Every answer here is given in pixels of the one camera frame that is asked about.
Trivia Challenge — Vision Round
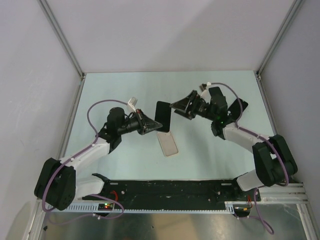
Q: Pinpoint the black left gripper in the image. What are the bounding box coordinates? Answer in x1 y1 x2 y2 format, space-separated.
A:
117 109 162 136

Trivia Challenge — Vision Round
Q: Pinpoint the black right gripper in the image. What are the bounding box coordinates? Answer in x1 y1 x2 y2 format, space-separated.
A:
170 89 217 121

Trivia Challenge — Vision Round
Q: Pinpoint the black smartphone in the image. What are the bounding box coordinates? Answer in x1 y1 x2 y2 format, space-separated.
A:
154 101 172 133

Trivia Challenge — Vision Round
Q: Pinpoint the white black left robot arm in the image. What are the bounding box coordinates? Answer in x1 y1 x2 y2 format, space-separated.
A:
34 107 163 211

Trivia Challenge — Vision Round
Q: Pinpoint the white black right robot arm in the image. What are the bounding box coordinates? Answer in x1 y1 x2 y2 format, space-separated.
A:
170 82 298 201

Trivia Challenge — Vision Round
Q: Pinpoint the pink silicone phone case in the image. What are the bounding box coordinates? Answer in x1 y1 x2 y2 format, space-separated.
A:
156 131 179 157

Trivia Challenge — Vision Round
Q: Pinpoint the black phone case with holes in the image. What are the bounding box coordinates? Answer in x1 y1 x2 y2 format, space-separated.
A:
227 98 249 121

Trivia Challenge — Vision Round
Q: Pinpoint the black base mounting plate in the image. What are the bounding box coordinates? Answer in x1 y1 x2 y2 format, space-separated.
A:
82 179 262 211

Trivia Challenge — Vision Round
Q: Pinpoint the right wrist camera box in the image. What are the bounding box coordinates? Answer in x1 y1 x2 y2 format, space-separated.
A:
199 82 212 99

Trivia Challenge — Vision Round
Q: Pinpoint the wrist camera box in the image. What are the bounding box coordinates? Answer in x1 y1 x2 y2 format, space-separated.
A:
127 97 138 113
199 82 212 99

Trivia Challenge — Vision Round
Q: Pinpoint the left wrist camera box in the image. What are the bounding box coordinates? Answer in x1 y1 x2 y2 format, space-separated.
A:
127 97 138 113

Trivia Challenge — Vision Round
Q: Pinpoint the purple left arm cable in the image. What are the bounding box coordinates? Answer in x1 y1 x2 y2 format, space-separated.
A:
41 99 136 225

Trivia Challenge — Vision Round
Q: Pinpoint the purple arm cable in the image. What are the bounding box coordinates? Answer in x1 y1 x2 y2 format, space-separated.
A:
209 82 291 236
41 99 136 225

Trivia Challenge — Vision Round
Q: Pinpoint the grey slotted cable duct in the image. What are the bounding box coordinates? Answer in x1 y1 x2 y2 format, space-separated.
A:
63 201 235 214

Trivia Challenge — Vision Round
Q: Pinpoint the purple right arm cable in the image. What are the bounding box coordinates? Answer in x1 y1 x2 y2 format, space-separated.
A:
209 82 291 236

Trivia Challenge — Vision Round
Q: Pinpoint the aluminium corner post left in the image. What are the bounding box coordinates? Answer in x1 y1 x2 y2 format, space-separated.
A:
37 0 86 78

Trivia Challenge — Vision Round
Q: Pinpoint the aluminium corner post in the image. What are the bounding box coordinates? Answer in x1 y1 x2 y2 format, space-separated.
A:
37 0 86 78
255 0 305 80

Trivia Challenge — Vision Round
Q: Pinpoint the aluminium corner post right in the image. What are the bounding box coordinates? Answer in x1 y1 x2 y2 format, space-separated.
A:
255 0 305 80

